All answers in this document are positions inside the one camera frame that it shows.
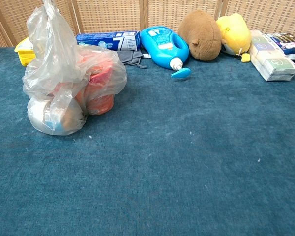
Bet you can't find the clear plastic bag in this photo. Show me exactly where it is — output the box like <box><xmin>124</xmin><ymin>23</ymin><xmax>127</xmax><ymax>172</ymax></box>
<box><xmin>22</xmin><ymin>0</ymin><xmax>128</xmax><ymax>136</ymax></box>

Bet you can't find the orange container inside bag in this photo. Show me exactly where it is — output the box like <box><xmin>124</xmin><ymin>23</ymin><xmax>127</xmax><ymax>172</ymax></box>
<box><xmin>84</xmin><ymin>53</ymin><xmax>115</xmax><ymax>116</ymax></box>

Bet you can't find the white container inside bag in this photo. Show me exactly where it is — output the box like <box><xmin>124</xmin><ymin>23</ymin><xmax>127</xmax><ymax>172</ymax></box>
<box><xmin>27</xmin><ymin>97</ymin><xmax>64</xmax><ymax>135</ymax></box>

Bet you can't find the blue table cloth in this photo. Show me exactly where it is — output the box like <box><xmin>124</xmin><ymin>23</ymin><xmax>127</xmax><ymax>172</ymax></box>
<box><xmin>0</xmin><ymin>46</ymin><xmax>295</xmax><ymax>236</ymax></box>

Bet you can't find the grey cloth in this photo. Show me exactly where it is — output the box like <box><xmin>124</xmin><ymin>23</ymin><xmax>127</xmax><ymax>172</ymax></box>
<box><xmin>119</xmin><ymin>50</ymin><xmax>148</xmax><ymax>69</ymax></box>

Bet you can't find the blue detergent pump bottle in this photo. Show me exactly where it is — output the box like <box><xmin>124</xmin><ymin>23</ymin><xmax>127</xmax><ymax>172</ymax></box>
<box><xmin>140</xmin><ymin>26</ymin><xmax>191</xmax><ymax>79</ymax></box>

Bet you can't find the blue toothpaste box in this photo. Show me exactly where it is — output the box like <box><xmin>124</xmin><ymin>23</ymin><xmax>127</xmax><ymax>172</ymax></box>
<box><xmin>75</xmin><ymin>30</ymin><xmax>141</xmax><ymax>52</ymax></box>

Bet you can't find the brown plush toy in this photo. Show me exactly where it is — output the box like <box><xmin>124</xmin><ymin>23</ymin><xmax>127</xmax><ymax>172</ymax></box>
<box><xmin>177</xmin><ymin>9</ymin><xmax>223</xmax><ymax>61</ymax></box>

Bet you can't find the wicker folding screen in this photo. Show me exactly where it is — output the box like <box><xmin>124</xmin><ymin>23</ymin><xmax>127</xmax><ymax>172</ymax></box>
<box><xmin>0</xmin><ymin>0</ymin><xmax>295</xmax><ymax>48</ymax></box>

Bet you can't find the yellow plush toy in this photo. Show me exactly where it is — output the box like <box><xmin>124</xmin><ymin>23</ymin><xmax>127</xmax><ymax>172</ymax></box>
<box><xmin>215</xmin><ymin>13</ymin><xmax>252</xmax><ymax>63</ymax></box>

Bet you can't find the pastel tissue multipack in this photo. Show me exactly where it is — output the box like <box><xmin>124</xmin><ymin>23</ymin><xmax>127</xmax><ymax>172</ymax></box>
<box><xmin>249</xmin><ymin>29</ymin><xmax>295</xmax><ymax>82</ymax></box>

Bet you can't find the yellow biscuit box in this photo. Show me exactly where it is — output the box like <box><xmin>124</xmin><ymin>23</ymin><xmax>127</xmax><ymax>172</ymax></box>
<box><xmin>14</xmin><ymin>36</ymin><xmax>37</xmax><ymax>67</ymax></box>

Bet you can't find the dark blue snack package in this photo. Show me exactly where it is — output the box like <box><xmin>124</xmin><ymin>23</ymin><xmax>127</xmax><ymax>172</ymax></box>
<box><xmin>264</xmin><ymin>32</ymin><xmax>295</xmax><ymax>61</ymax></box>

